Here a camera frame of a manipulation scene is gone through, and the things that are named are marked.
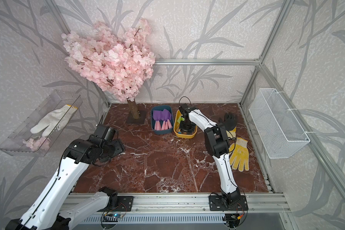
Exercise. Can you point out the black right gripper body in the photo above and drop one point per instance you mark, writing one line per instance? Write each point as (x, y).
(186, 127)

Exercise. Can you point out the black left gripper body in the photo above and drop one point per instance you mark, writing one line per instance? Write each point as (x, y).
(111, 149)

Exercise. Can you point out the purple pointed shovel pink handle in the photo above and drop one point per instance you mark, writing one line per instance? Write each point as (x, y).
(168, 119)

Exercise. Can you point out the green shovel wooden handle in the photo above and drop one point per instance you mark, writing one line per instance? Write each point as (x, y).
(180, 119)

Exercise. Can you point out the purple square shovel pink handle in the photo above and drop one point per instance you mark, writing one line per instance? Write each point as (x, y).
(163, 119)

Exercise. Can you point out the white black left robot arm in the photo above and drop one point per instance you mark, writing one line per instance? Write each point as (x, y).
(45, 214)

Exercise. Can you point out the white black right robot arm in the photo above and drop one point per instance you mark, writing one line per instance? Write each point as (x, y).
(217, 142)

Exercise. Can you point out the yellow storage box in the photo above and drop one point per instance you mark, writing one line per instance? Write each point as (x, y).
(176, 128)

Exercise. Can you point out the dark teal storage box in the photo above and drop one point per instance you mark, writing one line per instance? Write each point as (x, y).
(161, 108)

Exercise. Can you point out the pink blossoms in box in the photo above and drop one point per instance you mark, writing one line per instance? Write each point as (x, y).
(37, 143)

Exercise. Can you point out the black rubber glove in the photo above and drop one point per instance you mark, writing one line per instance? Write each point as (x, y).
(230, 122)

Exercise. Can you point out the white cotton glove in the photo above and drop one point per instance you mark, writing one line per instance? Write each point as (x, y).
(54, 120)

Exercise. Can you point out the yellow dotted work glove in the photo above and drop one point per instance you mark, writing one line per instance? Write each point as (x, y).
(239, 155)

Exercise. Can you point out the left circuit board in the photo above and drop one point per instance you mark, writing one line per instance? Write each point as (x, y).
(113, 217)

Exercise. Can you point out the pink artificial blossom tree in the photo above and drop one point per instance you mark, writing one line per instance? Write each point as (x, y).
(118, 65)

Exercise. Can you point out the clear acrylic wall box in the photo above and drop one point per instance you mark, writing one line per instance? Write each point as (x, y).
(35, 136)

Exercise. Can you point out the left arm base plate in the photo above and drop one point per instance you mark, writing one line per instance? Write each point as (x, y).
(122, 204)

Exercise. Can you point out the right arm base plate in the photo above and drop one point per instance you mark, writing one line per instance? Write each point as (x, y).
(217, 203)

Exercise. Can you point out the white wire mesh basket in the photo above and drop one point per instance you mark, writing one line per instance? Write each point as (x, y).
(280, 131)

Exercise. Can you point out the aluminium front rail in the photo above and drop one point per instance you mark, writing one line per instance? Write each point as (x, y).
(179, 203)

